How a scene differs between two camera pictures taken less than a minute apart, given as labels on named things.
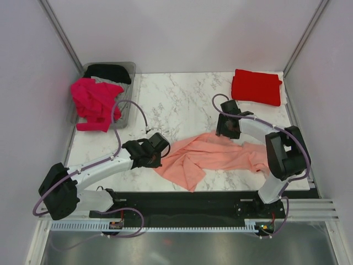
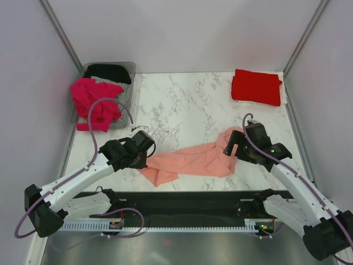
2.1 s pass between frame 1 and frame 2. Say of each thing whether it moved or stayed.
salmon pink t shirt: moved
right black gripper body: moved
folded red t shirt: stayed
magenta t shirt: stayed
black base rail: stayed
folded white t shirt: stayed
